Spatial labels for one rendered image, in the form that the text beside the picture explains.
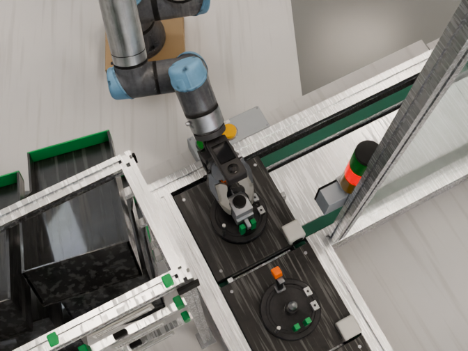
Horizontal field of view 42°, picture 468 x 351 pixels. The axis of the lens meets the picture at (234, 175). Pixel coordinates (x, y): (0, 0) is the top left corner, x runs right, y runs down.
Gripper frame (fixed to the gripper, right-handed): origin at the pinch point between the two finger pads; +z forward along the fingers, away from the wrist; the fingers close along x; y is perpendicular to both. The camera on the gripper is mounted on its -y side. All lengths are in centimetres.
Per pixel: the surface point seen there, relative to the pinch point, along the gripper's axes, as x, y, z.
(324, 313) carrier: -6.8, -14.0, 27.6
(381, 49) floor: -110, 121, 32
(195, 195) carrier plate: 6.9, 14.6, 0.2
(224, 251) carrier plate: 7.1, 3.1, 11.3
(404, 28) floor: -125, 124, 29
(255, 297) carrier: 5.6, -6.3, 20.2
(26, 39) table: 28, 73, -40
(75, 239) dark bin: 31, -41, -32
